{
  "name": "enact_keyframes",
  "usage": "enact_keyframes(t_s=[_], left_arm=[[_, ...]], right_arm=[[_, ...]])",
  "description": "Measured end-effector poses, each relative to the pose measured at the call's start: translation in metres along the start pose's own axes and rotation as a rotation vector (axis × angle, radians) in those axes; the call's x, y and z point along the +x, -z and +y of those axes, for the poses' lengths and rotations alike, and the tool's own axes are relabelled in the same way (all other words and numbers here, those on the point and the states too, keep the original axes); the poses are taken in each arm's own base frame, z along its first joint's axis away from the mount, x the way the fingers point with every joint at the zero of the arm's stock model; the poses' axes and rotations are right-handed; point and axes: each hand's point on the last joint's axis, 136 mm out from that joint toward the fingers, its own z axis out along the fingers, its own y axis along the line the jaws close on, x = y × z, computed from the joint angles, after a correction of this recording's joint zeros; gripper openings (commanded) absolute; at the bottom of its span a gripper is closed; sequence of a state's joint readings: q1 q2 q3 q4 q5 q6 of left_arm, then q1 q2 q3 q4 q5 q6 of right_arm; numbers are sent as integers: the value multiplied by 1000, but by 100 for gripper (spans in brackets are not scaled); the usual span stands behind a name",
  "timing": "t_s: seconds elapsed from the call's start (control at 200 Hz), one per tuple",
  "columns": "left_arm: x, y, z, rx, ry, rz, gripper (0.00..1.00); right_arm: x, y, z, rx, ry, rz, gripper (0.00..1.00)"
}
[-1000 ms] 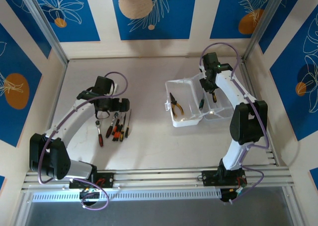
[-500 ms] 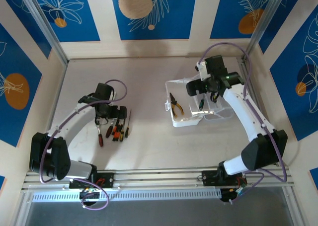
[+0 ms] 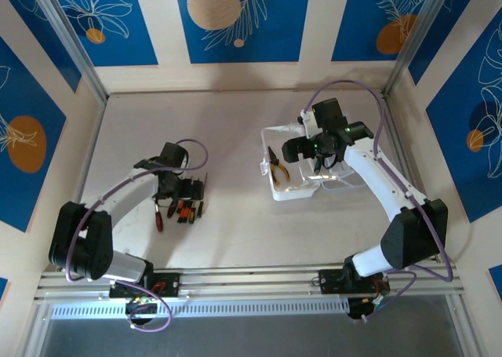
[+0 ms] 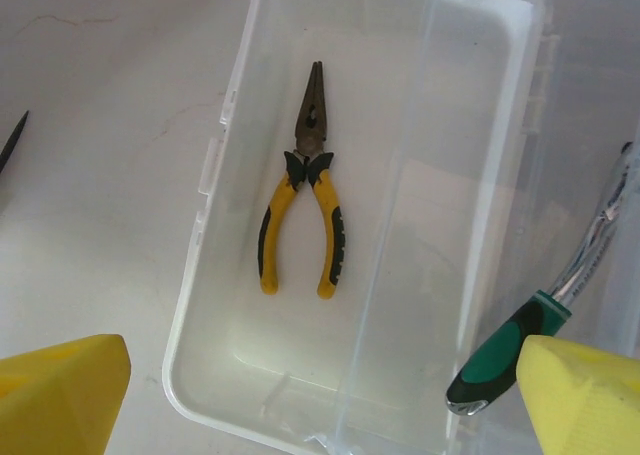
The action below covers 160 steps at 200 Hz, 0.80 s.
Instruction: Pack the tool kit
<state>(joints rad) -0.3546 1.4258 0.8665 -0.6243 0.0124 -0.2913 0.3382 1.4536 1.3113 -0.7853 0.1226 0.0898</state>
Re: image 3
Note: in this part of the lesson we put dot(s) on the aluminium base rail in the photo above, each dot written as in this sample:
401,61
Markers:
251,284

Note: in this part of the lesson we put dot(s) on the aluminium frame leg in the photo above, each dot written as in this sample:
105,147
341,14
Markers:
463,329
35,333

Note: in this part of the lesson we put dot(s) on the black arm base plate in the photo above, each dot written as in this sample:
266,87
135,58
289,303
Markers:
329,282
168,284

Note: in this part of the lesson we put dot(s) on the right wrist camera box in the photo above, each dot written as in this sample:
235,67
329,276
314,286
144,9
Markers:
308,121

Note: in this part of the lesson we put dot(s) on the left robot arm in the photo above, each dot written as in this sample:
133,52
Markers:
78,239

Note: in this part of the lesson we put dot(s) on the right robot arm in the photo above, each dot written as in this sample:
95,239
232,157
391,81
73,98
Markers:
415,231

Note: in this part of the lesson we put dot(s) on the aluminium frame post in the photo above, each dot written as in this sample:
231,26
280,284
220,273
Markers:
412,35
74,47

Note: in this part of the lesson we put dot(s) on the clear plastic tool box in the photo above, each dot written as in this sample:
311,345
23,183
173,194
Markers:
290,192

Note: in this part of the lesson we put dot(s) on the aluminium side rail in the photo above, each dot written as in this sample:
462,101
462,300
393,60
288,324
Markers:
393,129

